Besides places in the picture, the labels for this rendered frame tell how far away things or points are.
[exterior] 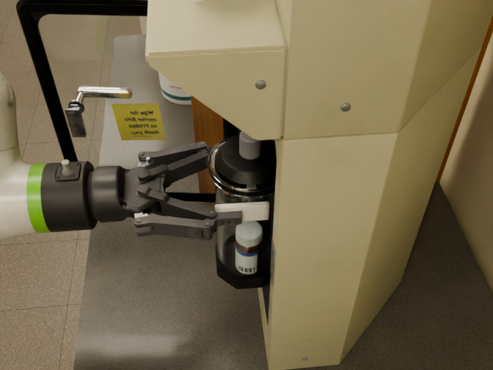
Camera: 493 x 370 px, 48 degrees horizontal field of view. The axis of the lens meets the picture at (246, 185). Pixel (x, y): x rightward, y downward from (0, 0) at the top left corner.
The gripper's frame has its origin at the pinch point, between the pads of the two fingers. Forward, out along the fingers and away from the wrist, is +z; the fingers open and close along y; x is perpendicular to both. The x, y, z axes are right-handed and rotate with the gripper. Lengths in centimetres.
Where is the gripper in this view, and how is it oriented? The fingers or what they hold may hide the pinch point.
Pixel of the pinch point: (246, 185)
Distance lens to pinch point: 75.9
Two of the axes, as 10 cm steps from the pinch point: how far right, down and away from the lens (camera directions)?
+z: 10.0, -0.6, 0.7
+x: -0.1, 7.0, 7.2
